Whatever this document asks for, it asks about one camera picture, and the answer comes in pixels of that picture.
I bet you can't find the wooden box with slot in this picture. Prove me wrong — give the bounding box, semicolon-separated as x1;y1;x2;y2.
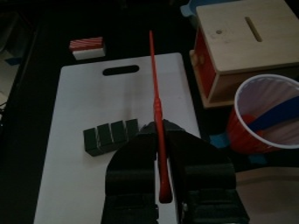
188;0;299;109

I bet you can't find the blue tape marker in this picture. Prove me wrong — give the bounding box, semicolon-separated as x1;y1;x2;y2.
209;131;231;149

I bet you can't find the white cutting board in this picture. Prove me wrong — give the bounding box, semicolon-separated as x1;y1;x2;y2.
32;52;201;224

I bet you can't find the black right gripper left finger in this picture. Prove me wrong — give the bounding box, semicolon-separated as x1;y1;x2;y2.
100;122;161;224

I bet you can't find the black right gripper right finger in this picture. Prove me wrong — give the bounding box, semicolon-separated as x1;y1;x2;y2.
160;119;251;224

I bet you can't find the blue utensil handle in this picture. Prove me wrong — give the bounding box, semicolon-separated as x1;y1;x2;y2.
247;95;299;133

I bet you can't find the red toy knife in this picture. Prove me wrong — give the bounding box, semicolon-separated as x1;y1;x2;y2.
148;30;173;204

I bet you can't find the tan wooden plate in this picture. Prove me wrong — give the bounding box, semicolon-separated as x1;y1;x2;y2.
235;166;299;224

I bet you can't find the red plastic cup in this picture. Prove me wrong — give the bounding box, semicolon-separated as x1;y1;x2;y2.
227;73;299;155

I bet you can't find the red white nigiri sushi toy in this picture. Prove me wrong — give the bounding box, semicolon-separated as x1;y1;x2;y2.
69;36;106;61

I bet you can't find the black sliced sushi roll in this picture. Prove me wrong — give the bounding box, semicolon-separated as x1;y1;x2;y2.
81;118;140;157

